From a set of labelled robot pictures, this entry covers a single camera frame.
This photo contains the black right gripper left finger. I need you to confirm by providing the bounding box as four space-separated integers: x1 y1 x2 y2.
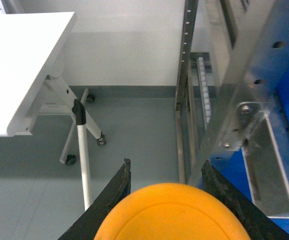
60 158 131 240

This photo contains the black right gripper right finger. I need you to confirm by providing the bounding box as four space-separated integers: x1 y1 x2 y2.
201 160 289 240

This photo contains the yellow mushroom push button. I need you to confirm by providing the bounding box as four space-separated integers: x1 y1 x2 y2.
95 183 250 240

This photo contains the large blue storage bin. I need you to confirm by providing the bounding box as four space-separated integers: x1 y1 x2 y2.
205 0 289 233

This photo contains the white folding table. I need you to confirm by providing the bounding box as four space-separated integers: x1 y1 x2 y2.
0 11 108 212

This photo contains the metal shelf rack frame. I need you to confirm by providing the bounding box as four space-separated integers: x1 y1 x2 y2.
175 0 289 218

